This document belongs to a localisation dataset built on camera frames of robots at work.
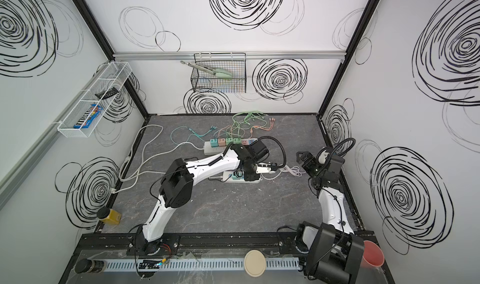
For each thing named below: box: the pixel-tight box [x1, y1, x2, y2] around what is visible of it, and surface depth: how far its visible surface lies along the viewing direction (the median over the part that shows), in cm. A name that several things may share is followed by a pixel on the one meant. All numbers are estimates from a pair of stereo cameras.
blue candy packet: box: [73, 103, 104, 129], surface depth 72 cm
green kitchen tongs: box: [180, 60, 232, 79], surface depth 93 cm
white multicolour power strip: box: [203, 138, 259, 156], surface depth 102 cm
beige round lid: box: [243, 249, 267, 278], surface depth 66 cm
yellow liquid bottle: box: [96, 207, 122, 225], surface depth 77 cm
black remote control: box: [94, 86, 119, 101], surface depth 81 cm
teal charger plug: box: [210, 138, 219, 148], surface depth 101 cm
